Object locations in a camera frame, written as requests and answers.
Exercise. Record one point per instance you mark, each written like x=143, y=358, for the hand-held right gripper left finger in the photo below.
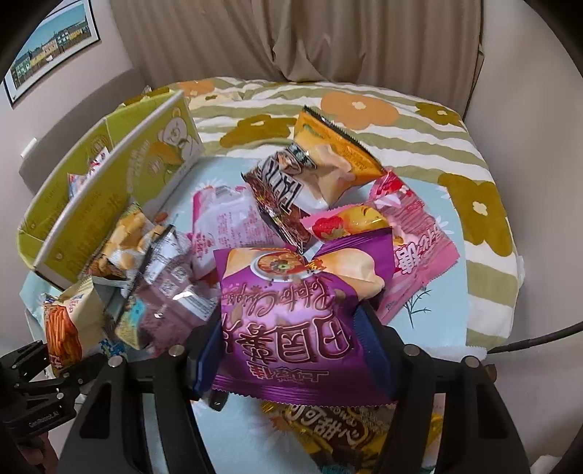
x=206, y=364

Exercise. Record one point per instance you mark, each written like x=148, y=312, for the strawberry print candy packet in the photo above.
x=346, y=223

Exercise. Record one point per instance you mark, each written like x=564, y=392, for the small yellow green packet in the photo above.
x=127, y=326

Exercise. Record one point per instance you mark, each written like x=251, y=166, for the fries stick snack packet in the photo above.
x=68, y=323

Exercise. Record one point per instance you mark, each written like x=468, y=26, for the silver potato chip packet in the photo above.
x=125, y=239

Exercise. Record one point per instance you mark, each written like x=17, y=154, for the yellow and brown snack packet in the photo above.
x=346, y=437

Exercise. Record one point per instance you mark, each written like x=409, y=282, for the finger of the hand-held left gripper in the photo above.
x=84, y=369

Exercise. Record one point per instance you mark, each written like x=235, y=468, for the beige curtain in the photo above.
x=296, y=36

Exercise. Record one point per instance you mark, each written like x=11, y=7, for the purple chip packet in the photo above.
x=282, y=328

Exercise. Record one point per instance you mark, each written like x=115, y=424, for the white wall socket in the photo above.
x=28, y=146

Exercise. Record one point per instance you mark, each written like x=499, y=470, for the light blue daisy cloth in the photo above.
x=426, y=328

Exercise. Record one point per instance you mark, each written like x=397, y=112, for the framed wall picture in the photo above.
x=50, y=50

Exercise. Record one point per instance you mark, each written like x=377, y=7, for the orange chip packet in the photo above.
x=332, y=155

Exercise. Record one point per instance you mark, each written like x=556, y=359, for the small white and red packet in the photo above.
x=89, y=175

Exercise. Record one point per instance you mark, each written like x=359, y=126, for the dark brown noodle packet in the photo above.
x=282, y=191

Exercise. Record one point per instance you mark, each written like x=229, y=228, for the small red and pink packet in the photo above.
x=387, y=187

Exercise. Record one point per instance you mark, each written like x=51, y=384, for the pink and white snack packet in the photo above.
x=227, y=218

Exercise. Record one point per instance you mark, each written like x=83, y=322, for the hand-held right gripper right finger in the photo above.
x=374, y=346

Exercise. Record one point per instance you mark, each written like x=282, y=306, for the striped floral pillow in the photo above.
x=410, y=136

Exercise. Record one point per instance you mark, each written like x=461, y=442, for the large pink snack packet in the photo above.
x=421, y=255

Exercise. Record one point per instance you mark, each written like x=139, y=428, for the clear mauve snack packet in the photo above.
x=175, y=296

